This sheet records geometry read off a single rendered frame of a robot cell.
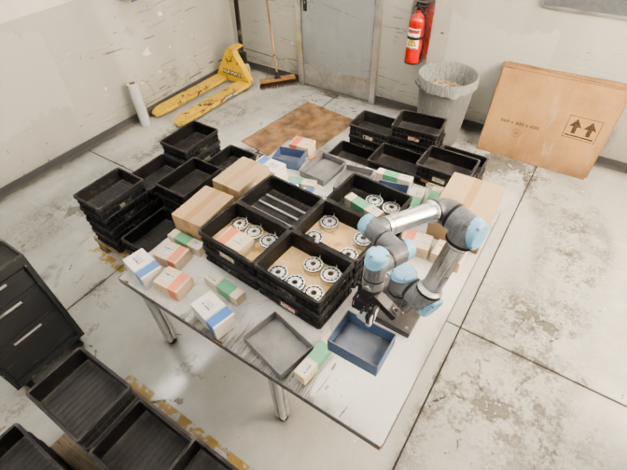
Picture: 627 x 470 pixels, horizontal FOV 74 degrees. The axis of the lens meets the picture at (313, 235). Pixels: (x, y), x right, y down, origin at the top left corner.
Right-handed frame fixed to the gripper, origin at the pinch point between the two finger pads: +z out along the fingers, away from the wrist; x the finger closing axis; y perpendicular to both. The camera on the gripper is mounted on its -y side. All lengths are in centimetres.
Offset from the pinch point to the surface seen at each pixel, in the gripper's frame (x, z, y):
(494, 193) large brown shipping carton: -130, 10, -10
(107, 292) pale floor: 8, 113, 203
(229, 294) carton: 0, 36, 76
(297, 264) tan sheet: -30, 26, 56
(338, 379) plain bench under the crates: 3.7, 42.3, 8.9
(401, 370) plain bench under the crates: -15.4, 40.6, -12.3
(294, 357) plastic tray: 6, 42, 31
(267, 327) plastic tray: 1, 42, 51
